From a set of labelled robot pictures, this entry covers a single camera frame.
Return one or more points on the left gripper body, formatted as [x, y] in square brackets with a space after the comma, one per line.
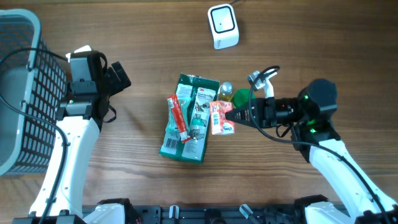
[112, 84]

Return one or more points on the red snack box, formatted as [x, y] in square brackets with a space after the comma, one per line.
[219, 124]

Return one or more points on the teal toothbrush pack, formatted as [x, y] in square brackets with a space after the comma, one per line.
[184, 104]

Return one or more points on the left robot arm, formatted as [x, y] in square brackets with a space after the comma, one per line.
[79, 117]

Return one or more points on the green lid jar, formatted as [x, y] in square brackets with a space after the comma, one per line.
[240, 97]

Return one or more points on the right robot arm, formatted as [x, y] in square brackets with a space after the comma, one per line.
[313, 135]

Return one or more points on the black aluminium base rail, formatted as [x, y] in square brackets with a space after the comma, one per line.
[260, 214]

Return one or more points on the red toothpaste tube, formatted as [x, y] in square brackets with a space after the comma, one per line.
[177, 113]

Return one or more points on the grey plastic shopping basket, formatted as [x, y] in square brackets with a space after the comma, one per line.
[32, 84]

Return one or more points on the yellow oil bottle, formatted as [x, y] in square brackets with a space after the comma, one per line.
[225, 92]

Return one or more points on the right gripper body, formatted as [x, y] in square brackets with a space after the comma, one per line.
[270, 108]

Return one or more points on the white barcode scanner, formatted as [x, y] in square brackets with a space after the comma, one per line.
[223, 26]

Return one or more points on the green 3M package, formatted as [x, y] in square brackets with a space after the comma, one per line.
[202, 92]

